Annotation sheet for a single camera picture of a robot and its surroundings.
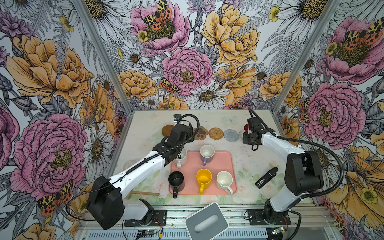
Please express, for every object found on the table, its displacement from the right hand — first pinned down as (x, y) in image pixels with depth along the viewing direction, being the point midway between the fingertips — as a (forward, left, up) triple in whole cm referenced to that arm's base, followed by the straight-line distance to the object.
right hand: (248, 143), depth 93 cm
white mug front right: (-20, +17, -6) cm, 27 cm away
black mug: (-19, +44, -6) cm, 48 cm away
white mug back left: (-11, +40, +1) cm, 41 cm away
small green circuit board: (-42, +54, -8) cm, 70 cm away
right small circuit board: (-44, -5, -9) cm, 45 cm away
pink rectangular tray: (-7, +16, -8) cm, 19 cm away
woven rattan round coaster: (+14, +18, -8) cm, 24 cm away
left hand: (-1, +37, +14) cm, 40 cm away
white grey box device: (-40, +28, -6) cm, 49 cm away
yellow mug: (-18, +28, -6) cm, 34 cm away
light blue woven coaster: (+12, +7, -9) cm, 17 cm away
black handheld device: (-20, -6, -5) cm, 22 cm away
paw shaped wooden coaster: (+14, +28, -8) cm, 33 cm away
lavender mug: (-3, +26, -5) cm, 26 cm away
